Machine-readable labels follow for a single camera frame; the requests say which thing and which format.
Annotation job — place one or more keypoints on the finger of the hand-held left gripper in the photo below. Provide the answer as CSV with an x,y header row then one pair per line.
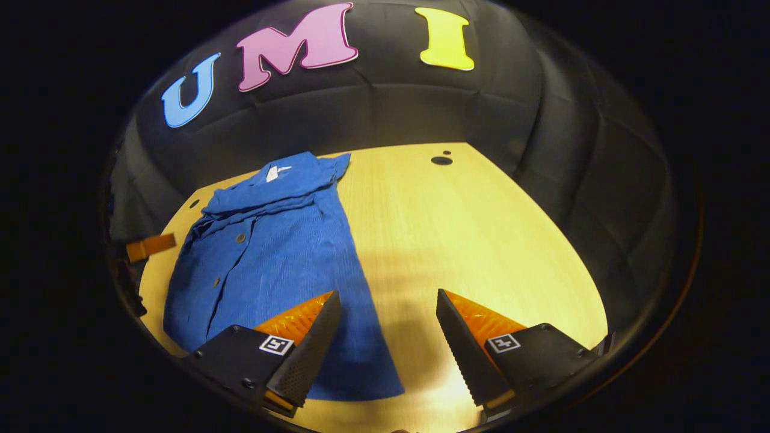
x,y
153,246

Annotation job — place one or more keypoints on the black backdrop cloth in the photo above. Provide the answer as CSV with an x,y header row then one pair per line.
x,y
391,108

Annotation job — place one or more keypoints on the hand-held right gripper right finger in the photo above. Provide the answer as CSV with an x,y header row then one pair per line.
x,y
463,349

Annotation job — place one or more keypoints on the blue button shirt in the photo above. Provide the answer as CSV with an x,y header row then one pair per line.
x,y
271,258

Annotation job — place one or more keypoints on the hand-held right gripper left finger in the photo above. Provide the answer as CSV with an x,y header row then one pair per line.
x,y
313,349

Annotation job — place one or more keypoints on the black table edge clamp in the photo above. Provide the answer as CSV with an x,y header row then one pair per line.
x,y
604,344

